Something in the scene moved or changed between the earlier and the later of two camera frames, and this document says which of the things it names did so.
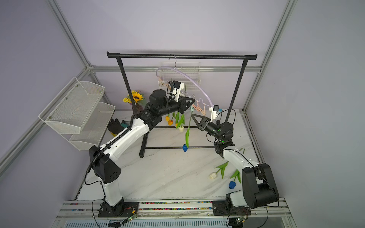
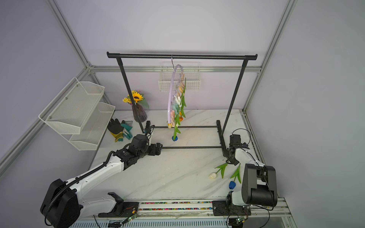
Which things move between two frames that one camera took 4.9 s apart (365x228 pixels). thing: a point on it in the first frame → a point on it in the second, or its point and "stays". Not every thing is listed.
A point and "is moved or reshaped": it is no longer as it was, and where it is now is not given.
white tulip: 213,175 stays
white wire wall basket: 187,72 stays
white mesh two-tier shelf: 79,115 stays
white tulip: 182,121 is moved or reshaped
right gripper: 201,126 → 226,153
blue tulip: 185,146 → 175,137
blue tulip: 232,184 stays
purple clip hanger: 199,104 → 176,91
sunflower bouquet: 137,97 stays
